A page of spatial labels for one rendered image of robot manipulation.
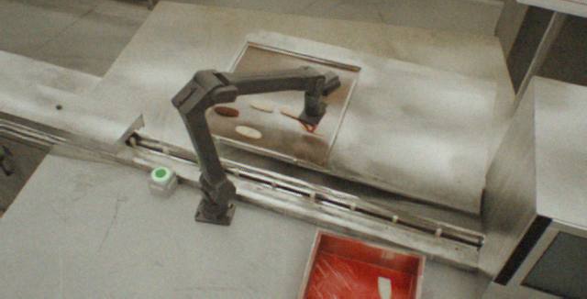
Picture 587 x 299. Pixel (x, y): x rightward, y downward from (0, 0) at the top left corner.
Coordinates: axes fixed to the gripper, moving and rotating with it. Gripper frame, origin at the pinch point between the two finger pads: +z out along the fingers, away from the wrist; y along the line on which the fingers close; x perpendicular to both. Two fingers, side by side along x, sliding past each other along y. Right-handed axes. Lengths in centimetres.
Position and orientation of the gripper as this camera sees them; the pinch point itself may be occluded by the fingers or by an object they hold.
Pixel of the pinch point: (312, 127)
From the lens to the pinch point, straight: 166.1
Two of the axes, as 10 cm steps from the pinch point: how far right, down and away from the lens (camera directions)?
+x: -8.8, -3.7, 2.9
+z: 0.1, 5.9, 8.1
